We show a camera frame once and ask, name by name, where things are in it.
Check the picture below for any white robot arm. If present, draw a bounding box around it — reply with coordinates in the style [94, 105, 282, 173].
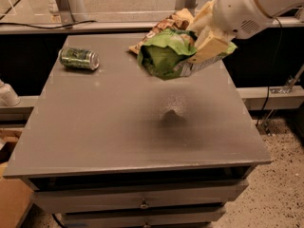
[188, 0, 304, 63]

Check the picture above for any cardboard box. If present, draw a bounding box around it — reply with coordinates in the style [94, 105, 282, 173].
[0, 129, 32, 228]

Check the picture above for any brown chip bag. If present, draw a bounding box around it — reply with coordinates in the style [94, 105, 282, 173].
[129, 9, 194, 54]

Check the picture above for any grey drawer cabinet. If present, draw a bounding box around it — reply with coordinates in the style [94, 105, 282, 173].
[5, 34, 270, 228]

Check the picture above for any upper drawer knob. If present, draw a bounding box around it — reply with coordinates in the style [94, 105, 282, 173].
[140, 200, 149, 210]

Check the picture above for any black cable on ledge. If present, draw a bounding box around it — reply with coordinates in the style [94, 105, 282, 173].
[0, 19, 97, 29]

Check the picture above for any black hanging cable right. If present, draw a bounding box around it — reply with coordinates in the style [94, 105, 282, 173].
[256, 16, 284, 128]

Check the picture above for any green soda can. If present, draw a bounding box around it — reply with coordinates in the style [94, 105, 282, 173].
[59, 47, 100, 71]

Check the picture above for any green rice chip bag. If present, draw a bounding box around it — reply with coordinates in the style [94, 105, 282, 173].
[137, 28, 228, 80]

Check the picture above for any grey metal post left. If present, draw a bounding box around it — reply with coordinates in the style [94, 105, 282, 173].
[48, 0, 87, 26]

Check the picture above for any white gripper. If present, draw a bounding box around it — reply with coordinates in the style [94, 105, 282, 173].
[187, 0, 274, 63]

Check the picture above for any white pipe at left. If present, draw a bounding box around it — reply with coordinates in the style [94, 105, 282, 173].
[0, 80, 20, 106]

